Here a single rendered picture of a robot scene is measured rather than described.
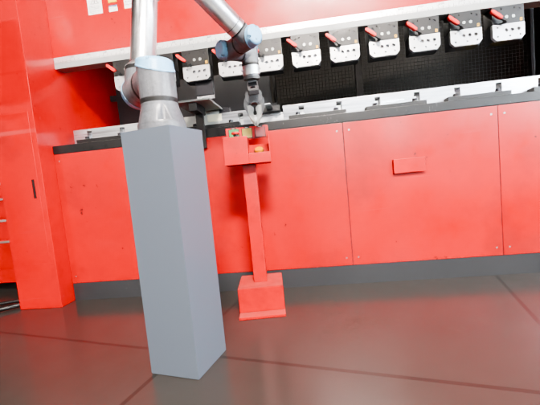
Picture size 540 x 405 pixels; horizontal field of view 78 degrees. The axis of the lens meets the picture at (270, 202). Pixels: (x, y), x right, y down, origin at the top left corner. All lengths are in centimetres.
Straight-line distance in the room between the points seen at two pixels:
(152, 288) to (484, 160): 159
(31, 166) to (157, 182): 120
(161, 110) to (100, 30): 126
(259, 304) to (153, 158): 81
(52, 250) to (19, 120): 70
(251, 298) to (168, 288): 52
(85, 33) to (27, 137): 67
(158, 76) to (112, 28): 117
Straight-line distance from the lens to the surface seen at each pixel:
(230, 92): 251
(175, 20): 214
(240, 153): 146
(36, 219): 217
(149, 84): 113
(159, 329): 118
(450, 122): 189
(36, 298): 229
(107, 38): 227
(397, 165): 178
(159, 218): 107
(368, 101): 192
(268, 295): 152
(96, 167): 207
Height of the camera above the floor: 60
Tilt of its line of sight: 5 degrees down
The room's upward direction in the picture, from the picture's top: 6 degrees counter-clockwise
